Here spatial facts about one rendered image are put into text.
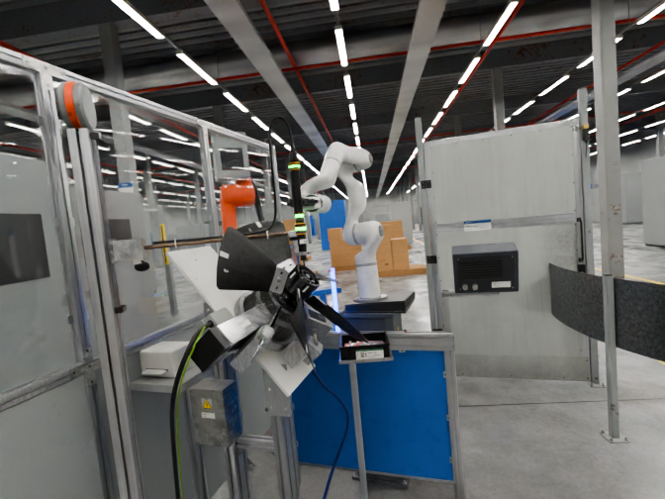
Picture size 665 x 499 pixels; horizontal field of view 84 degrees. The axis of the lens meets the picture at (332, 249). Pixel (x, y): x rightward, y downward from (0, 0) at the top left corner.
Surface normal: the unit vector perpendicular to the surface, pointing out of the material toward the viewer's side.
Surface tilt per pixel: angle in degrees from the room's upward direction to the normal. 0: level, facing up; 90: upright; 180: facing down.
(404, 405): 90
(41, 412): 90
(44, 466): 90
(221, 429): 90
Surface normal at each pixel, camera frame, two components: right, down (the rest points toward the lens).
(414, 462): -0.31, 0.10
